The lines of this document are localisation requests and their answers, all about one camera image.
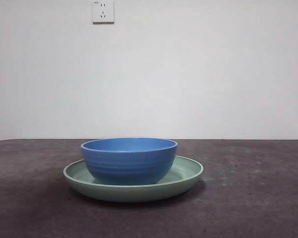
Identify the white wall socket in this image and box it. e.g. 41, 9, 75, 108
92, 0, 115, 25

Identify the green round plate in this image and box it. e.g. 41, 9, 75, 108
63, 155, 204, 203

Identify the blue ribbed bowl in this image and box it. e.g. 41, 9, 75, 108
80, 137, 178, 185

